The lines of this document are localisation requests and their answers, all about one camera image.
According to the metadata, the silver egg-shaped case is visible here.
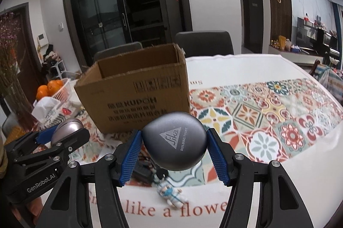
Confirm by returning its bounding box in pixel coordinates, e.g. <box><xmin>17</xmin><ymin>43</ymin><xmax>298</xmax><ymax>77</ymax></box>
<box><xmin>51</xmin><ymin>118</ymin><xmax>84</xmax><ymax>145</ymax></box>

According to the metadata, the medic figurine keychain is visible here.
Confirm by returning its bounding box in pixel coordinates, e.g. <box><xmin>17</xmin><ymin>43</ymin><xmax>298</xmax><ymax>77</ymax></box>
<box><xmin>155</xmin><ymin>169</ymin><xmax>188</xmax><ymax>209</ymax></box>

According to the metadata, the dark grey earbud case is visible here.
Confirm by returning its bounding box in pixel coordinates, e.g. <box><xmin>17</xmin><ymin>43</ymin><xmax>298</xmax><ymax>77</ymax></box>
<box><xmin>141</xmin><ymin>112</ymin><xmax>207</xmax><ymax>171</ymax></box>

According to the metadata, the person's left hand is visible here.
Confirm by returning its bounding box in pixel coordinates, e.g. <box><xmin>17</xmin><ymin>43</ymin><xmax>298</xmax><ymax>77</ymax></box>
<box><xmin>8</xmin><ymin>196</ymin><xmax>44</xmax><ymax>227</ymax></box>

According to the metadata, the floral tissue pouch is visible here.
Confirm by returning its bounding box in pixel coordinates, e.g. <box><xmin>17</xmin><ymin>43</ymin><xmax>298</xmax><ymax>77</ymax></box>
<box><xmin>31</xmin><ymin>97</ymin><xmax>84</xmax><ymax>130</ymax></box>

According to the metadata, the white fruit basket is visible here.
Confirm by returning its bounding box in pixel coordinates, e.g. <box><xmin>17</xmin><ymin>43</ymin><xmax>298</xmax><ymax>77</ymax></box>
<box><xmin>33</xmin><ymin>78</ymin><xmax>72</xmax><ymax>106</ymax></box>

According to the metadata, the orange fruit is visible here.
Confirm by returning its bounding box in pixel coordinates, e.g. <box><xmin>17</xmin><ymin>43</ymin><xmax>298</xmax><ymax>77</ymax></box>
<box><xmin>47</xmin><ymin>80</ymin><xmax>63</xmax><ymax>96</ymax></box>
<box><xmin>36</xmin><ymin>91</ymin><xmax>48</xmax><ymax>102</ymax></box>
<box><xmin>37</xmin><ymin>85</ymin><xmax>49</xmax><ymax>96</ymax></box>

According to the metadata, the white shoe rack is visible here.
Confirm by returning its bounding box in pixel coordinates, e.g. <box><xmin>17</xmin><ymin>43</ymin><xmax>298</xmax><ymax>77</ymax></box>
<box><xmin>45</xmin><ymin>59</ymin><xmax>66</xmax><ymax>81</ymax></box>

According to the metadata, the cardboard box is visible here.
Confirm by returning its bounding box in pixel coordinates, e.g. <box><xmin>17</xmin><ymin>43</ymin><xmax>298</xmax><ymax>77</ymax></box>
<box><xmin>74</xmin><ymin>44</ymin><xmax>190</xmax><ymax>134</ymax></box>

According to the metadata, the black walkie-talkie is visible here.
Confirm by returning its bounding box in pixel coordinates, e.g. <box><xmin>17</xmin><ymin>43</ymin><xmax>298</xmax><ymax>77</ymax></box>
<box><xmin>131</xmin><ymin>155</ymin><xmax>169</xmax><ymax>186</ymax></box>

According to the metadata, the patterned table runner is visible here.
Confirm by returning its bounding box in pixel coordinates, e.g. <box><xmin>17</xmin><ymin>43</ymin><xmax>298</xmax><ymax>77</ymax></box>
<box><xmin>71</xmin><ymin>78</ymin><xmax>342</xmax><ymax>187</ymax></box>

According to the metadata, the dark chair left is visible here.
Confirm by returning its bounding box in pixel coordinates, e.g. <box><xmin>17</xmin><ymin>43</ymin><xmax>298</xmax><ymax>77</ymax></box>
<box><xmin>94</xmin><ymin>42</ymin><xmax>142</xmax><ymax>63</ymax></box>

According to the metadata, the dark chair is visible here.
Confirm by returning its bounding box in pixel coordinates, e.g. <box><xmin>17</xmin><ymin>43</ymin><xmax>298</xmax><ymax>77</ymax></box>
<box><xmin>175</xmin><ymin>31</ymin><xmax>234</xmax><ymax>58</ymax></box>
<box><xmin>94</xmin><ymin>42</ymin><xmax>142</xmax><ymax>63</ymax></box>

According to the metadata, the black glass cabinet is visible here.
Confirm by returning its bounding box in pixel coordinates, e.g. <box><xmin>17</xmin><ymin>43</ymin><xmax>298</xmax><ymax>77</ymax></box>
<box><xmin>63</xmin><ymin>0</ymin><xmax>193</xmax><ymax>69</ymax></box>

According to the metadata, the TV console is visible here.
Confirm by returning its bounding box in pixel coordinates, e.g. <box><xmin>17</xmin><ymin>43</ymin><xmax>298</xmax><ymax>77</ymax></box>
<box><xmin>269</xmin><ymin>18</ymin><xmax>340</xmax><ymax>66</ymax></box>

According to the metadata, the dark chair right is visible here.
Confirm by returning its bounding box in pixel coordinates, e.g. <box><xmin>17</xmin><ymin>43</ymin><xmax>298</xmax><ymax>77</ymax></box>
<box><xmin>175</xmin><ymin>31</ymin><xmax>234</xmax><ymax>58</ymax></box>

